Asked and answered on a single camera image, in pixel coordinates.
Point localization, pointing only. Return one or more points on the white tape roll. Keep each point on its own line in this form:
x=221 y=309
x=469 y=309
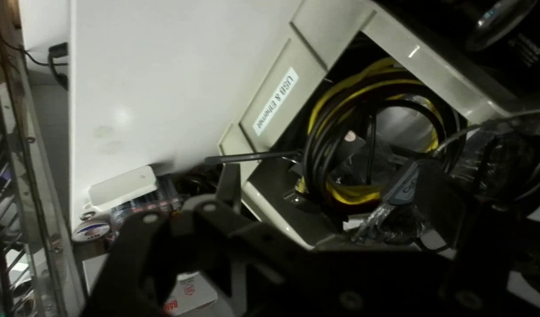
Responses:
x=91 y=231

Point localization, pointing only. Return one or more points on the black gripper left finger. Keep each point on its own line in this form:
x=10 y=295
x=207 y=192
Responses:
x=154 y=249

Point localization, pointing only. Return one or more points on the black cable charger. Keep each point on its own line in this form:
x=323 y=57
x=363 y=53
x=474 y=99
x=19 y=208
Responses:
x=402 y=217

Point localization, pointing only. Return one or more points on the beige cable bin upper shelf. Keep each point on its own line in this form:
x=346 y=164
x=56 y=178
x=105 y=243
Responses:
x=321 y=32

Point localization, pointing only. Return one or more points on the white metal shelf unit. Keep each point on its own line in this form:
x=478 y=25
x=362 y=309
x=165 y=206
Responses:
x=151 y=81

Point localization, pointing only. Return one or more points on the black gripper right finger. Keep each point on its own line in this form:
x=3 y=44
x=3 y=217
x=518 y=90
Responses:
x=492 y=247

